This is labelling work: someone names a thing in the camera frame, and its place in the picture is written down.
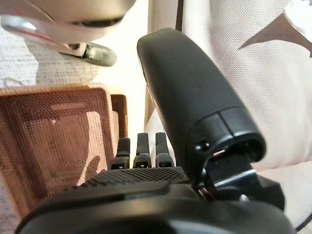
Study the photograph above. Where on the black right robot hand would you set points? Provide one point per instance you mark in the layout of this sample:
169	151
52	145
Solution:
190	80

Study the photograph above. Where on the bed with white textured sheet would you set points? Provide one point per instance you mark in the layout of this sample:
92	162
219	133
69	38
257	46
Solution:
268	97

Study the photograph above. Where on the white cloth garment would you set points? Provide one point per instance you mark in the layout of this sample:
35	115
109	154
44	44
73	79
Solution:
300	19

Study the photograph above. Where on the grey textured rug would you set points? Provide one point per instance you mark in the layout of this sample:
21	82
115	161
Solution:
14	61

